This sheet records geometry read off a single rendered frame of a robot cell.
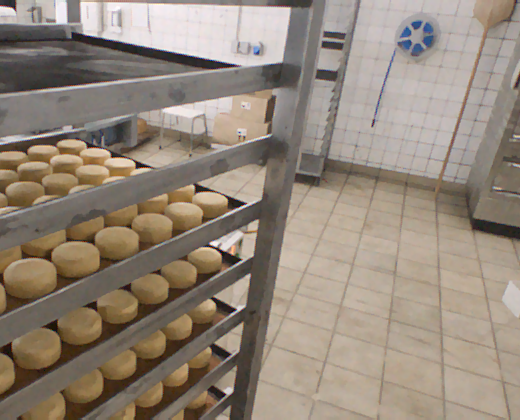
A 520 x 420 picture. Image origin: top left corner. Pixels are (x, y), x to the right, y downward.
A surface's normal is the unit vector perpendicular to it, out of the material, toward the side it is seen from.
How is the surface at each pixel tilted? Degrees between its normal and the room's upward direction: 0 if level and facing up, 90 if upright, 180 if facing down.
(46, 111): 90
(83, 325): 0
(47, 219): 90
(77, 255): 0
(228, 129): 89
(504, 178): 91
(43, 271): 0
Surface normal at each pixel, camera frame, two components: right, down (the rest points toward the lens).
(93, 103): 0.76, 0.36
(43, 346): 0.07, -0.88
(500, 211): -0.40, 0.40
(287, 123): -0.65, 0.32
